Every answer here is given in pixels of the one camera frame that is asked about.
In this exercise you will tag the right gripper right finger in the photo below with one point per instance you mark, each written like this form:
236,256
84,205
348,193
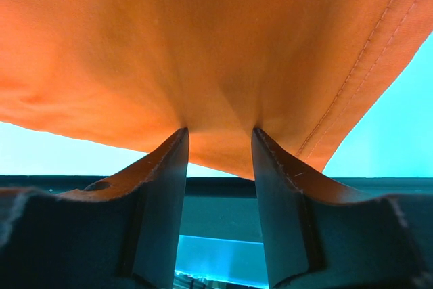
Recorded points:
315,229

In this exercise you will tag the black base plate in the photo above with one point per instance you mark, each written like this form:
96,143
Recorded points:
222,207

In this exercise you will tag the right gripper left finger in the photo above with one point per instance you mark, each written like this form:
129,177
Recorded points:
158,181

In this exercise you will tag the orange t shirt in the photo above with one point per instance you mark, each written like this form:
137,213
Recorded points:
129,73

